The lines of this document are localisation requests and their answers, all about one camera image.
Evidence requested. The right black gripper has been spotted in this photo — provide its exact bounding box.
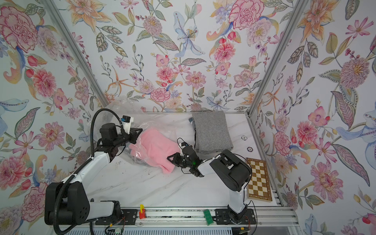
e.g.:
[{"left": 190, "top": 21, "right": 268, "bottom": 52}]
[{"left": 167, "top": 153, "right": 194, "bottom": 169}]

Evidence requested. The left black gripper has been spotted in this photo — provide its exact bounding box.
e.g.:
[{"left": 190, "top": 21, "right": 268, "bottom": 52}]
[{"left": 112, "top": 128, "right": 143, "bottom": 148}]

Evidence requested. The pink blanket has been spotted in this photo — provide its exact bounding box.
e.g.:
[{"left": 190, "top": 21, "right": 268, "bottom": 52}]
[{"left": 129, "top": 127, "right": 180, "bottom": 174}]

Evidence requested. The clear plastic vacuum bag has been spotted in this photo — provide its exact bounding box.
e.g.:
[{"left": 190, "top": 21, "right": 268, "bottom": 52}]
[{"left": 90, "top": 98, "right": 180, "bottom": 174}]

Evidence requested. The grey fuzzy blanket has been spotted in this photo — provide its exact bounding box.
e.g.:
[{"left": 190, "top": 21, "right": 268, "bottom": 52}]
[{"left": 192, "top": 111, "right": 234, "bottom": 155}]

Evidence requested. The black smiley knitted blanket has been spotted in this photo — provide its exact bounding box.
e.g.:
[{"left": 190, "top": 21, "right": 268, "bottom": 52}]
[{"left": 191, "top": 118, "right": 197, "bottom": 149}]

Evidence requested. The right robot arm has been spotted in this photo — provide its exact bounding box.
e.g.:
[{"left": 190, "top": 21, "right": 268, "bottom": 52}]
[{"left": 167, "top": 142, "right": 252, "bottom": 223}]

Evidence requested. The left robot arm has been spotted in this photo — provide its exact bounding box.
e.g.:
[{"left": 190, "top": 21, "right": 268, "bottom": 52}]
[{"left": 45, "top": 123, "right": 143, "bottom": 226}]

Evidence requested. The red yellow clamp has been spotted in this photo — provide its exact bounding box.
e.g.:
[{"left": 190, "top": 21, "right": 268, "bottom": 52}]
[{"left": 139, "top": 204, "right": 146, "bottom": 219}]

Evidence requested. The green block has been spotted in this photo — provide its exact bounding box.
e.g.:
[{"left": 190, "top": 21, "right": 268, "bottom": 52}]
[{"left": 203, "top": 209, "right": 214, "bottom": 226}]

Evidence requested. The wooden chessboard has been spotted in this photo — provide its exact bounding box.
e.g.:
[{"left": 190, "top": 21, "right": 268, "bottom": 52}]
[{"left": 247, "top": 158, "right": 273, "bottom": 202}]

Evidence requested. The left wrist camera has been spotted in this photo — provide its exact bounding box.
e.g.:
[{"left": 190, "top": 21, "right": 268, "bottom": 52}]
[{"left": 121, "top": 116, "right": 134, "bottom": 135}]

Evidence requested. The left black corrugated cable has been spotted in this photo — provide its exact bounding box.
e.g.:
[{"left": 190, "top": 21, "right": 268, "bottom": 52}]
[{"left": 52, "top": 108, "right": 122, "bottom": 235}]

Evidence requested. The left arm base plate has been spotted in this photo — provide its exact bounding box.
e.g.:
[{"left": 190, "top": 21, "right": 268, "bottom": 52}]
[{"left": 95, "top": 209, "right": 139, "bottom": 226}]

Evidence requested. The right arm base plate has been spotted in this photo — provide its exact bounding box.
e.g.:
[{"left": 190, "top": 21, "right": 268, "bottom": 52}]
[{"left": 214, "top": 208, "right": 257, "bottom": 225}]

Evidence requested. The aluminium front rail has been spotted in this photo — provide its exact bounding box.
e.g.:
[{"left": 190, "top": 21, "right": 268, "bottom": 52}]
[{"left": 46, "top": 206, "right": 299, "bottom": 228}]

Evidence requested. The left aluminium corner post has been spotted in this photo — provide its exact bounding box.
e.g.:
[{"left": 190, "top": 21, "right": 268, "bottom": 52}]
[{"left": 41, "top": 0, "right": 109, "bottom": 107}]

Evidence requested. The aluminium corner post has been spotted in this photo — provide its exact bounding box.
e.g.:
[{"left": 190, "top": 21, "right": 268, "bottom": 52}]
[
  {"left": 248, "top": 0, "right": 307, "bottom": 118},
  {"left": 41, "top": 0, "right": 109, "bottom": 107}
]

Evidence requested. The right aluminium corner post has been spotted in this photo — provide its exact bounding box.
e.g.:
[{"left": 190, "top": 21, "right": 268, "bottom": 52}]
[{"left": 248, "top": 0, "right": 307, "bottom": 118}]

